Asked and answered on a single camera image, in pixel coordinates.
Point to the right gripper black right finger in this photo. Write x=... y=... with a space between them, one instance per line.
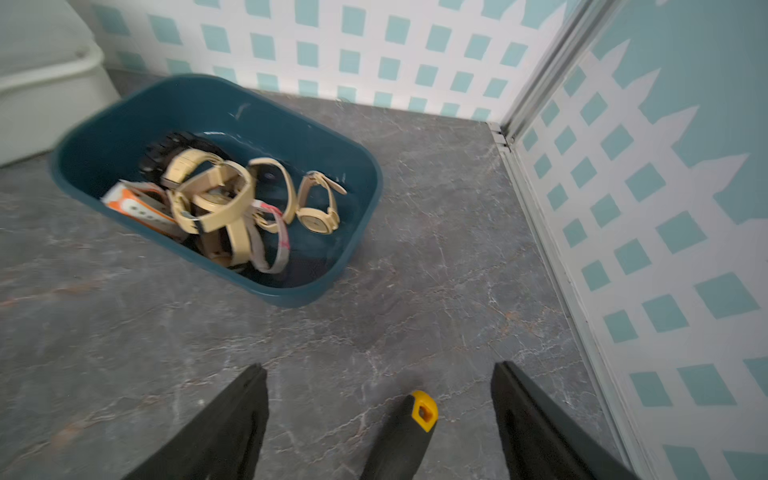
x=539 y=440

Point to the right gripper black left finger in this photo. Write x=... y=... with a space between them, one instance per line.
x=223 y=441

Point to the grey pink strap watch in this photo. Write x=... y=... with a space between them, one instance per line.
x=269 y=238

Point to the beige watch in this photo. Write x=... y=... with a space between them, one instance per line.
x=316 y=220
x=225 y=238
x=274 y=191

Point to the beige watch lowest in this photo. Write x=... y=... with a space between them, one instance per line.
x=207 y=192

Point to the white orange watch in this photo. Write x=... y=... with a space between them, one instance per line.
x=147 y=203

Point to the black watch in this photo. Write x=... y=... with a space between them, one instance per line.
x=158 y=155

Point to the dark teal storage bin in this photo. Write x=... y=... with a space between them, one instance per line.
x=107 y=148

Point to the white translucent lidded toolbox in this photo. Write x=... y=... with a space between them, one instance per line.
x=52 y=76

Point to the yellow handled screwdriver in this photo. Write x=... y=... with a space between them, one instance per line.
x=400 y=447

